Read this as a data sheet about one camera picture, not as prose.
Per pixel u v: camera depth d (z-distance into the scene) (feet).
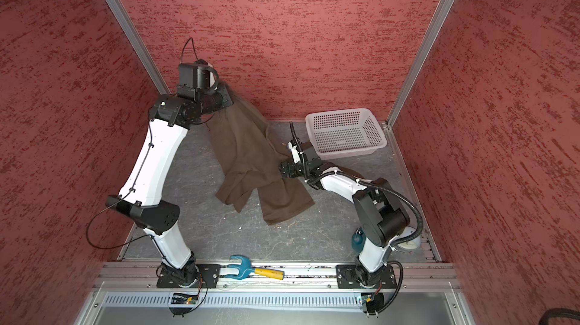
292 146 2.73
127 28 2.74
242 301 2.54
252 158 2.80
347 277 2.43
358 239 2.48
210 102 2.15
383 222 1.53
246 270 2.43
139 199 1.44
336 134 3.50
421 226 1.40
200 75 1.69
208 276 2.46
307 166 2.33
